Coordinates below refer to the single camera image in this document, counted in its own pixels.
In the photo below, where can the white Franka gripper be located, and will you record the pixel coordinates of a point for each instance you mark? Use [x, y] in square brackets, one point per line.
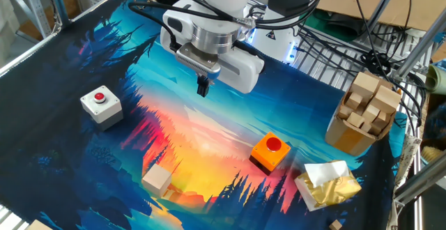
[244, 71]

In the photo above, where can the flat brown cardboard sheet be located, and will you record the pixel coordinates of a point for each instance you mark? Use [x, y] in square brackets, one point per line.
[400, 3]

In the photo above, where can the yellow bristle brush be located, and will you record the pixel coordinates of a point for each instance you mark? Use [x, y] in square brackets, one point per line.
[432, 153]

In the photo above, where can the pale wooden cube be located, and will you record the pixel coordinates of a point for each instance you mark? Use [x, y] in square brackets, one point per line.
[157, 180]

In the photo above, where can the dark green bag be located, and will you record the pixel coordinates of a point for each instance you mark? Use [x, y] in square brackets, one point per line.
[331, 24]

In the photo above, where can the brown cardboard box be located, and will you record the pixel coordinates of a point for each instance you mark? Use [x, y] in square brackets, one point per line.
[345, 137]

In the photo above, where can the gold tissue pack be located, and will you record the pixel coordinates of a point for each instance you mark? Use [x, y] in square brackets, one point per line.
[329, 188]

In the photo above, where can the forest sunset printed cloth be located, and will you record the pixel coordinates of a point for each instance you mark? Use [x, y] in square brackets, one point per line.
[209, 136]

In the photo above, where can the thin grey metal pole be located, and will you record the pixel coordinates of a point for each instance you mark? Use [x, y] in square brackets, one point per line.
[381, 8]

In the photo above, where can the blue metal shelf post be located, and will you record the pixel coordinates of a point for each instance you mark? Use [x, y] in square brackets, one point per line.
[57, 0]

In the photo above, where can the pale green rolled mat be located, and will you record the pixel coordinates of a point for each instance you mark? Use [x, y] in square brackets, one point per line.
[437, 80]

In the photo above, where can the white box red button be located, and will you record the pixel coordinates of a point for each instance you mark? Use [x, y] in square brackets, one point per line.
[102, 108]

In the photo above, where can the patterned beige fabric strip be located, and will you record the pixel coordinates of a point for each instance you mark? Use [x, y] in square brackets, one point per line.
[406, 160]

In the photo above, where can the small wooden block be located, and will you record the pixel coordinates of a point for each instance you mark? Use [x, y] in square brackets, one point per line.
[366, 127]
[335, 225]
[345, 112]
[382, 119]
[370, 112]
[354, 101]
[376, 129]
[355, 119]

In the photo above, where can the grey slotted shelf post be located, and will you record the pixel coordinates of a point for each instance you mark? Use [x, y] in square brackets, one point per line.
[35, 7]

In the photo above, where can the large wooden block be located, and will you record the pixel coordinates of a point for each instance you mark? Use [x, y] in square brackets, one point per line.
[364, 83]
[385, 99]

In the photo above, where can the flat wooden piece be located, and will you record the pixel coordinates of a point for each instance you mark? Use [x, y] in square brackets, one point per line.
[38, 226]

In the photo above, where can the orange box red button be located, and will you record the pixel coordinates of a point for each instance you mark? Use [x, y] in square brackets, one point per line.
[270, 151]

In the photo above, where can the silver aluminium frame pole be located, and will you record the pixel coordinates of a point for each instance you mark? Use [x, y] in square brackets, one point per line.
[420, 183]
[420, 45]

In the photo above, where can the silver metal gripper bracket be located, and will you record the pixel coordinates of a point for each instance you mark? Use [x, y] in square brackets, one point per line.
[197, 59]

